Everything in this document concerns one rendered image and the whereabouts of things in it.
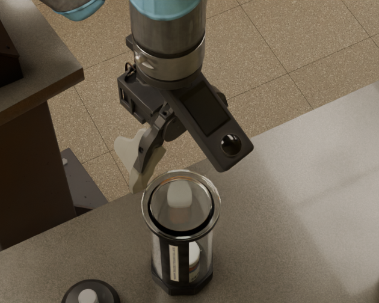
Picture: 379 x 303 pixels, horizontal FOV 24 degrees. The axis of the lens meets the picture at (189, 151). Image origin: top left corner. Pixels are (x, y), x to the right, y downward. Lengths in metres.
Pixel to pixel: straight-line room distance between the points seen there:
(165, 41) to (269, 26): 2.01
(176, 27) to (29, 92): 0.78
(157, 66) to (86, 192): 1.65
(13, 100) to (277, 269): 0.55
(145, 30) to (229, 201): 0.65
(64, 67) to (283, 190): 0.46
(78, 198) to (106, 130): 0.25
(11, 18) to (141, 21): 0.87
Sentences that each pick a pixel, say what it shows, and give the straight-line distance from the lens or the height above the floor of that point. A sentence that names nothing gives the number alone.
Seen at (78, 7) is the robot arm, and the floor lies 1.11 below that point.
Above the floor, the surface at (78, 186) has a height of 0.02.
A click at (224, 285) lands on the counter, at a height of 0.94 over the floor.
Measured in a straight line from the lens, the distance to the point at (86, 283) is 1.36.
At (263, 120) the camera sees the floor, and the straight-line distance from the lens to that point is 2.65.
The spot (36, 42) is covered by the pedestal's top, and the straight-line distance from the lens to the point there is 1.65.
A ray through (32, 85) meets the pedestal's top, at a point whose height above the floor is 0.94.
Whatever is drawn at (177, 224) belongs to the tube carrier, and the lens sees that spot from 1.35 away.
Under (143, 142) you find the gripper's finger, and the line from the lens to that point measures 0.98.
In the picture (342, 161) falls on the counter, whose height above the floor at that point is 0.94.
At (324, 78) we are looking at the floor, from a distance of 2.75.
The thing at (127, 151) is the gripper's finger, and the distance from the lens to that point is 1.03.
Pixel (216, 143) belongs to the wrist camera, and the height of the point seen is 1.42.
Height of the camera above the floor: 2.24
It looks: 60 degrees down
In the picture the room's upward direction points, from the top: straight up
